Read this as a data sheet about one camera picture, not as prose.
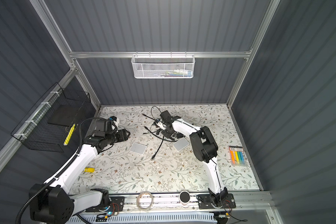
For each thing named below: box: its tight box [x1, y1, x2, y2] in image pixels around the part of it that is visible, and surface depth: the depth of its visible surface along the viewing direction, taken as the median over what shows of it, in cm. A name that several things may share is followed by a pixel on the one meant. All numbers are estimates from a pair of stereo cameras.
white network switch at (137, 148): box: [129, 142, 147, 156], surface depth 95 cm
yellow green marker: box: [63, 123, 76, 147], surface depth 71 cm
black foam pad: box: [47, 104, 86, 127], surface depth 76 cm
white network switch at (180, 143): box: [172, 137, 190, 152], surface depth 96 cm
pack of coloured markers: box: [228, 145, 246, 168], surface depth 91 cm
